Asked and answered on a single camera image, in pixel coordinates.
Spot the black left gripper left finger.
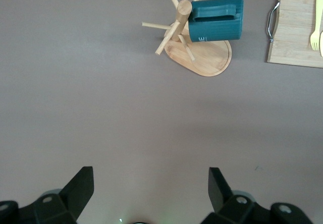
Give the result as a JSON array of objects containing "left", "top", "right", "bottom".
[{"left": 0, "top": 166, "right": 94, "bottom": 224}]

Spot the pale yellow plastic fork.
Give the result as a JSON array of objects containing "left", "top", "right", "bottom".
[{"left": 310, "top": 0, "right": 323, "bottom": 51}]

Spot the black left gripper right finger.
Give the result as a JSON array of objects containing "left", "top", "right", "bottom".
[{"left": 201, "top": 167, "right": 313, "bottom": 224}]

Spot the bamboo cutting board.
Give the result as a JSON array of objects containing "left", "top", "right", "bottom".
[{"left": 266, "top": 0, "right": 323, "bottom": 69}]

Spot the dark teal ribbed mug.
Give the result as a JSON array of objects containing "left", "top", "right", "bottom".
[{"left": 188, "top": 0, "right": 245, "bottom": 43}]

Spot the wooden mug tree stand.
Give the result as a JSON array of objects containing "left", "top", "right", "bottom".
[{"left": 142, "top": 0, "right": 232, "bottom": 78}]

